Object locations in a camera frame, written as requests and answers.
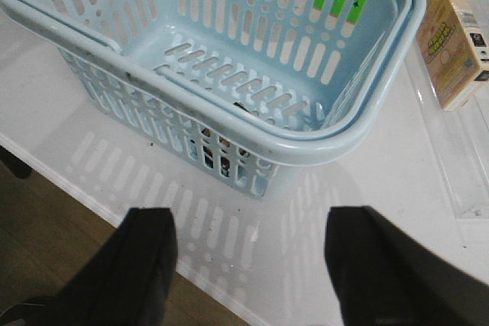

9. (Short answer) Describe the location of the green cartoon snack box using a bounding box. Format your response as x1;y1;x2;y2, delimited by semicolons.
309;0;368;38

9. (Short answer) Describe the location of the dark tissue pack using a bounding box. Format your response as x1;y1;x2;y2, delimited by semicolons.
187;126;270;190

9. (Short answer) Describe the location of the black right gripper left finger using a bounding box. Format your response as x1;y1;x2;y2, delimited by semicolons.
28;208;177;325

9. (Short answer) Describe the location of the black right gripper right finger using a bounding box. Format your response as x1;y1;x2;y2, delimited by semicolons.
324;206;488;325

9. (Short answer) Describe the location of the clear acrylic right shelf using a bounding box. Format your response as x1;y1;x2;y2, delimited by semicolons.
407;0;488;220

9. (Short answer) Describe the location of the light blue plastic basket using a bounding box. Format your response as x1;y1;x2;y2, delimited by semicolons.
1;0;426;198

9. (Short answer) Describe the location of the beige small carton box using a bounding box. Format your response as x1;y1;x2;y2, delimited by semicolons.
416;0;488;111

